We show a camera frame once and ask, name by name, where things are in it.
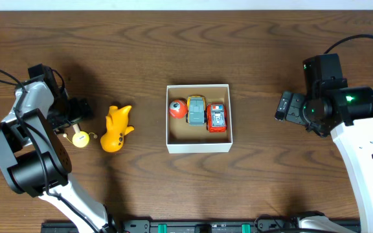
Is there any white yellow pellet drum toy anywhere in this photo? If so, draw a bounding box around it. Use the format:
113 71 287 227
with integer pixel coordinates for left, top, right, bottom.
63 124 98 148

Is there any orange rubber toy animal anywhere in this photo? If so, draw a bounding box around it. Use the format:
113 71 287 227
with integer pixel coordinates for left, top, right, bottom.
100 105 135 153

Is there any red toy fire truck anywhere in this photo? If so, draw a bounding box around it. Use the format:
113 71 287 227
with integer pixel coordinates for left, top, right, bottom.
207 103 227 133

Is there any orange red toy ball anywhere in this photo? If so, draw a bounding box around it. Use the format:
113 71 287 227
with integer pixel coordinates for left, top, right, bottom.
168 100 188 119

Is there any yellow grey toy dump truck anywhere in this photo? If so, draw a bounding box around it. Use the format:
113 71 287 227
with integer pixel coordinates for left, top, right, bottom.
186 95 207 126

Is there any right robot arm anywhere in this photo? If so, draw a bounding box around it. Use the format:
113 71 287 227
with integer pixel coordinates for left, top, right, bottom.
275 54 373 232

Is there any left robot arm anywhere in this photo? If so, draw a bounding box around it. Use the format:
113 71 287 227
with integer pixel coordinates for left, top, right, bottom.
0 64 119 232

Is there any white cardboard box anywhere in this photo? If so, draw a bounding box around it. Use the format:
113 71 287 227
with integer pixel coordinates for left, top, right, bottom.
166 84 233 153

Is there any left black cable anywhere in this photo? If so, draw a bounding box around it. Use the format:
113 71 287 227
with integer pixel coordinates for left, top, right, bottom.
0 65 103 233

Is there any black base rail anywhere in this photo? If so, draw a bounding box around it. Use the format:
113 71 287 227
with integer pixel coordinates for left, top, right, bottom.
41 217 361 233

